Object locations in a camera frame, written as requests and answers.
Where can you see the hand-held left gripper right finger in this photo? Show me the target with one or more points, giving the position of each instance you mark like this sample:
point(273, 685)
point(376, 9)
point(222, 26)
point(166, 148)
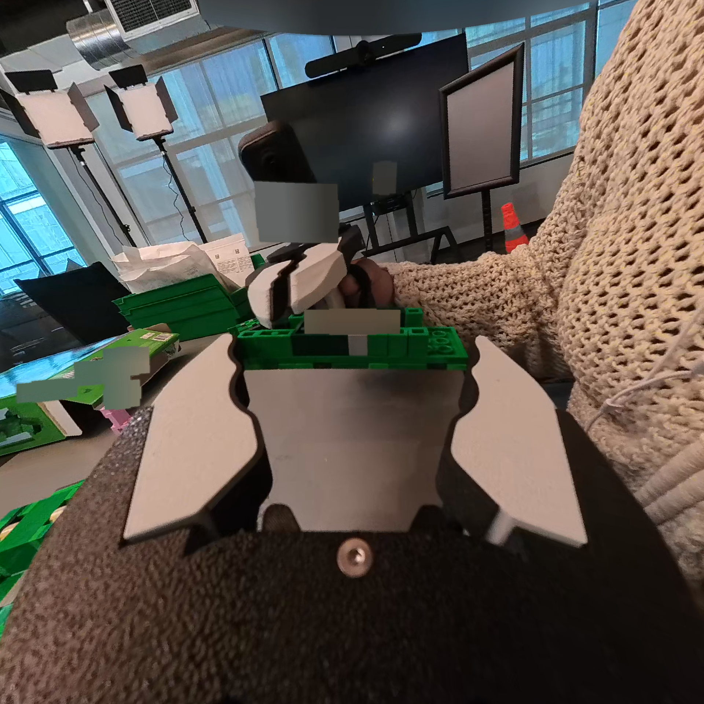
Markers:
point(517, 440)

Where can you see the white ceiling vent unit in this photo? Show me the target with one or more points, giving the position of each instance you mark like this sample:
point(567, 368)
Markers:
point(154, 14)

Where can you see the orange traffic cone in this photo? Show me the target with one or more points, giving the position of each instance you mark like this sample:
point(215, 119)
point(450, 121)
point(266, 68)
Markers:
point(514, 231)

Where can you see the stack of green trays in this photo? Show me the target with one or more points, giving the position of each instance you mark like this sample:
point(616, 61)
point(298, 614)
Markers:
point(181, 308)

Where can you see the black television screen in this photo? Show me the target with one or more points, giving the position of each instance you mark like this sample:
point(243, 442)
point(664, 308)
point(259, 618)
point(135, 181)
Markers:
point(357, 121)

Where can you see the green lego baseplate assembly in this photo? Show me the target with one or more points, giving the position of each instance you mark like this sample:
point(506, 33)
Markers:
point(264, 352)

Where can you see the cream knit sweater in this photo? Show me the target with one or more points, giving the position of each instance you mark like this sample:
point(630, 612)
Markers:
point(632, 220)

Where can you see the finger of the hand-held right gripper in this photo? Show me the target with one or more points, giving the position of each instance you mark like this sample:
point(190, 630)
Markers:
point(319, 275)
point(261, 300)

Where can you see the black framed sign board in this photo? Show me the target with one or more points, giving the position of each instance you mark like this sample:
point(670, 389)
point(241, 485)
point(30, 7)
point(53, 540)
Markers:
point(481, 126)

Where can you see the open cardboard lego box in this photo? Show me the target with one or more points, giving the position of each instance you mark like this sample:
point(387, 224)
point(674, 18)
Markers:
point(27, 429)

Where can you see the white paper bag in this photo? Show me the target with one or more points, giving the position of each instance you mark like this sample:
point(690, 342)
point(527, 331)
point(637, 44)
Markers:
point(228, 256)
point(159, 264)

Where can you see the black television stand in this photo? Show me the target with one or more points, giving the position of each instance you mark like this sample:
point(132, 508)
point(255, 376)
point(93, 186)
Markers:
point(369, 225)

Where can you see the person's right forearm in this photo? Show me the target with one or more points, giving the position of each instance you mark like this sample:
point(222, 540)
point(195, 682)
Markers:
point(467, 297)

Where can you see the person's right hand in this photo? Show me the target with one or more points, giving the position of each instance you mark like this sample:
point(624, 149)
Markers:
point(380, 275)

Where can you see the black video bar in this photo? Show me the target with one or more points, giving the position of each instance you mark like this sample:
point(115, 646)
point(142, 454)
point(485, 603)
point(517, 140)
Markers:
point(357, 55)

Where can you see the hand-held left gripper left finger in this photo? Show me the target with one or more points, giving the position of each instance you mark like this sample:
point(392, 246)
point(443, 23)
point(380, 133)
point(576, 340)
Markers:
point(187, 440)

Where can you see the silver air duct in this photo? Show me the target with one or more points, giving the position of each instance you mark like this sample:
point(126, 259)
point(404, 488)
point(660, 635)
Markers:
point(93, 38)

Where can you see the green lego creeper figure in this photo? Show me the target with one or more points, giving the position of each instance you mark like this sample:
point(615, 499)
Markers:
point(27, 550)

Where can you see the LED panel light on stand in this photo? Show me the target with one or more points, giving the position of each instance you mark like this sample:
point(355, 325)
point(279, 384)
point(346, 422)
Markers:
point(52, 118)
point(144, 107)

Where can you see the pink lego piece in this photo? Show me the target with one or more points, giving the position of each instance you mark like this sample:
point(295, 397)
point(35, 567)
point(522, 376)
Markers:
point(118, 423)

